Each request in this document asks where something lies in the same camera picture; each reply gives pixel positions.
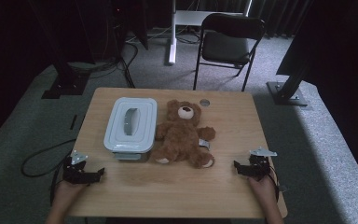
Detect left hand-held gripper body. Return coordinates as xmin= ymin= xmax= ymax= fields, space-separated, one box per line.
xmin=62 ymin=149 xmax=90 ymax=185

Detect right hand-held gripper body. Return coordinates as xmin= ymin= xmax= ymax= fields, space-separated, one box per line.
xmin=248 ymin=147 xmax=278 ymax=181

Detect brown transparent storage box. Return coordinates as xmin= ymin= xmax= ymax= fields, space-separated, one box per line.
xmin=111 ymin=148 xmax=152 ymax=163

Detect pale blue box lid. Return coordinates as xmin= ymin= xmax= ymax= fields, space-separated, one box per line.
xmin=103 ymin=96 xmax=158 ymax=155

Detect brown teddy bear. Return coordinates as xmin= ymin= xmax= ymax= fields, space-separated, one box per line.
xmin=149 ymin=98 xmax=217 ymax=170

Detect person's left hand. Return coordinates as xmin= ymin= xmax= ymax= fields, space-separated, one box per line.
xmin=54 ymin=180 xmax=90 ymax=206

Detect person's right hand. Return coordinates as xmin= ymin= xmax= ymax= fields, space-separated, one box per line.
xmin=248 ymin=175 xmax=278 ymax=203

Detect black folding chair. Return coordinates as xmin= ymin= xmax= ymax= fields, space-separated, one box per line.
xmin=193 ymin=12 xmax=267 ymax=92

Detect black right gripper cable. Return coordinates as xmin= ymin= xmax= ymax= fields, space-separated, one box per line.
xmin=268 ymin=165 xmax=288 ymax=203

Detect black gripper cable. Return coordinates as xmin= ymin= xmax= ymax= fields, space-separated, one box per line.
xmin=268 ymin=165 xmax=288 ymax=203
xmin=21 ymin=138 xmax=77 ymax=204

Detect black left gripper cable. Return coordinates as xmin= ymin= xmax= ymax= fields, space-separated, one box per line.
xmin=21 ymin=138 xmax=77 ymax=204

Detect black stand with base plate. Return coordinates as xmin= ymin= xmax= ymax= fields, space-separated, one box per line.
xmin=41 ymin=0 xmax=91 ymax=101
xmin=266 ymin=46 xmax=310 ymax=107

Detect black floor cable bundle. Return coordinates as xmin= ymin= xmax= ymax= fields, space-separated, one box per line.
xmin=88 ymin=27 xmax=139 ymax=90

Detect white desk frame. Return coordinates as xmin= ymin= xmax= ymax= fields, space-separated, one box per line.
xmin=167 ymin=0 xmax=254 ymax=66

